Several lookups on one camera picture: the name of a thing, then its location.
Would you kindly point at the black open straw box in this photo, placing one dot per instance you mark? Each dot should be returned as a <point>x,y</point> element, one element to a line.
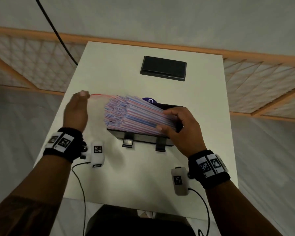
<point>140,138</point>

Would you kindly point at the single red drinking straw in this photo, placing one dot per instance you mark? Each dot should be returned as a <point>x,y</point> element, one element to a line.
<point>100,95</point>

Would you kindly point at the person's black clothing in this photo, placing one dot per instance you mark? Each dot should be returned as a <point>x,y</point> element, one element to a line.
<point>137,223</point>

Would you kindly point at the wooden lattice railing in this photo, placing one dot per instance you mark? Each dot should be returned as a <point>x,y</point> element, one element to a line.
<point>260,83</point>

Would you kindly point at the black right wristband with markers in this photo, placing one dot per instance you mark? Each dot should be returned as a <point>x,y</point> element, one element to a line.
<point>209,169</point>

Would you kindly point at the person's left fingers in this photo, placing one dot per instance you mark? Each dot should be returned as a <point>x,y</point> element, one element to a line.
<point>84,94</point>

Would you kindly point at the black left wristband with markers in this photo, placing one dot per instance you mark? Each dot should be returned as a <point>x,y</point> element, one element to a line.
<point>64,143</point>

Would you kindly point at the black wristband with markers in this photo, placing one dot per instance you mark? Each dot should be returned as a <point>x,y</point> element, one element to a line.
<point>64,143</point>
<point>209,169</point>

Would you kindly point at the person's left forearm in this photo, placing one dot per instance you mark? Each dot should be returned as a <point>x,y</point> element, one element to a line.
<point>27,199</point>

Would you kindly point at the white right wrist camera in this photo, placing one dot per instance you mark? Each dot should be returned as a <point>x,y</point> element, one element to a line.
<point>179,181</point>

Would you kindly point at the person's right hand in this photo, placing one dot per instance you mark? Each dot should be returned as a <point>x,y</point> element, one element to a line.
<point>186,135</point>

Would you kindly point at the bundle of striped drinking straws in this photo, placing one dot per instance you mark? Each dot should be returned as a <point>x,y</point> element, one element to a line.
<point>135,113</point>

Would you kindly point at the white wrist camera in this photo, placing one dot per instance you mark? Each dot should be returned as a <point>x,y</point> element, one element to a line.
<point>97,154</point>
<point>179,181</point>

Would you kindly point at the person's right thumb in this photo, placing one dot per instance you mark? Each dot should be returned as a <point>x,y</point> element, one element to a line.
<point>166,129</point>

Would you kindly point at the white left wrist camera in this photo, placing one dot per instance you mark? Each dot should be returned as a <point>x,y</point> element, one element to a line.
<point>97,154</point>

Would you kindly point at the purple label packet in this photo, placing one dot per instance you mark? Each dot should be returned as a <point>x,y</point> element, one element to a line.
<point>150,100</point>

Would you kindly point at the person's left hand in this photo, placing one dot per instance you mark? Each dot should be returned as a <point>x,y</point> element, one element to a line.
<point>75,113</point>

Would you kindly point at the black flat box lid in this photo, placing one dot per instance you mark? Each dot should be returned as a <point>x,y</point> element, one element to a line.
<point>163,68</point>

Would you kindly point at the person's right forearm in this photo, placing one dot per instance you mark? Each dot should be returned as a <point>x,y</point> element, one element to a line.
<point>238,211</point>

